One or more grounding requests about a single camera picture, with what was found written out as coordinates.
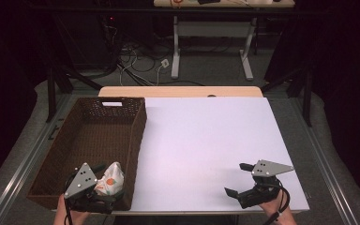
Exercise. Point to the dark curtain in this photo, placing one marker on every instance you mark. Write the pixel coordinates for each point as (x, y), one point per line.
(6, 78)
(350, 78)

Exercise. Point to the person's left hand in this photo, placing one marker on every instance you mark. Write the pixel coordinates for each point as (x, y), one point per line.
(72, 217)

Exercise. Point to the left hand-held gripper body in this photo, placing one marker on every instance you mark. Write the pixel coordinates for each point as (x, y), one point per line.
(81, 182)

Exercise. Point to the white desk with metal legs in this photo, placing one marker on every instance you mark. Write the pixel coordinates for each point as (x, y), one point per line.
(212, 28)

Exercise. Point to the person's right hand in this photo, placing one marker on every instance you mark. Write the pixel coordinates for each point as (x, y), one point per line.
(281, 212)

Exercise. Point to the white fruit print cloth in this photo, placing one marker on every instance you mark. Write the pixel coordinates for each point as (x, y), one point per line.
(111, 181)

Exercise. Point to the black metal stand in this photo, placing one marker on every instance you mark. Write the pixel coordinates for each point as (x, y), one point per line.
(306, 93)
(54, 84)

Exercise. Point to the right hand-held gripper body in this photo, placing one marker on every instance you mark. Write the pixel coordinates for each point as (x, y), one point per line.
(262, 187)

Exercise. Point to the brown wicker basket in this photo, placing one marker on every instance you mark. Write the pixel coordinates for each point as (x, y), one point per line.
(93, 134)

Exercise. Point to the metal floor rail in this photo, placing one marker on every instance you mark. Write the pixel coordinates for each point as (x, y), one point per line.
(22, 162)
(328, 168)

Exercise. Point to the white power adapter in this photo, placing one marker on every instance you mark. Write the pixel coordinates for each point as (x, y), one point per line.
(164, 62)

